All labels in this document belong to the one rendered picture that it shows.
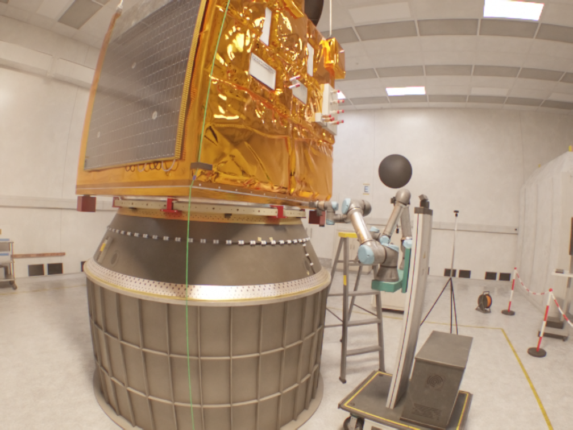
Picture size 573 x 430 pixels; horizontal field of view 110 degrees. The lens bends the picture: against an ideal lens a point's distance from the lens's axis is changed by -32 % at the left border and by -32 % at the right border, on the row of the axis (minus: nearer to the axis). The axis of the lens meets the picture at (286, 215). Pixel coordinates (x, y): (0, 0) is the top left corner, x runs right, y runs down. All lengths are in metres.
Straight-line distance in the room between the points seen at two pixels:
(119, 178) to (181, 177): 0.69
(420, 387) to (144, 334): 1.79
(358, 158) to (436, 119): 2.85
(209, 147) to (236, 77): 0.50
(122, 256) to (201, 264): 0.58
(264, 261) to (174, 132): 0.97
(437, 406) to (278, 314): 1.24
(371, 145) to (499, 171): 4.14
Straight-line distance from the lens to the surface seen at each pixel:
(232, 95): 1.83
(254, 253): 1.93
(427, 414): 2.20
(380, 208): 9.43
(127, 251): 2.09
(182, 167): 1.60
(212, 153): 1.64
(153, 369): 2.08
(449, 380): 2.04
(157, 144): 1.75
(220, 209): 1.92
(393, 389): 2.31
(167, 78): 1.87
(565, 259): 6.57
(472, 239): 9.37
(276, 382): 2.22
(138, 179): 1.95
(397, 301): 5.49
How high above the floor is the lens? 1.69
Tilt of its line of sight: level
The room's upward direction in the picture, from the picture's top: 4 degrees clockwise
